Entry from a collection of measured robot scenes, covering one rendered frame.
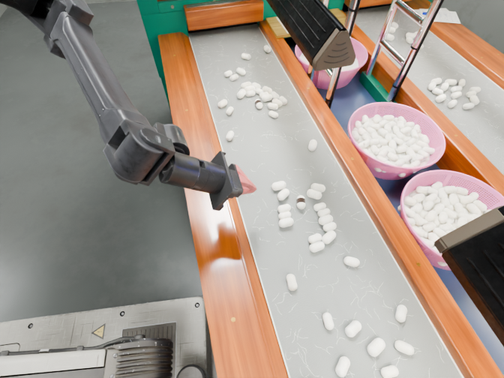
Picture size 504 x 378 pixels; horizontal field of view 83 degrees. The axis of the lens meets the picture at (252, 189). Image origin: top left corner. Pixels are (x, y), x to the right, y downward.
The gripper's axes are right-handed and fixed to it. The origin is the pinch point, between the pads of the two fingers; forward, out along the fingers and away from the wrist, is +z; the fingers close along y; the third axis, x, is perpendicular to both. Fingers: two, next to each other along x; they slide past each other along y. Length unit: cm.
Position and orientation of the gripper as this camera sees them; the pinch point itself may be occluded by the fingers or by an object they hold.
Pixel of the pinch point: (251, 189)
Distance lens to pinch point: 60.4
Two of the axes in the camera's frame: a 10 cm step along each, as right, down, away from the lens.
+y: -2.8, -7.9, 5.5
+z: 7.4, 1.9, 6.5
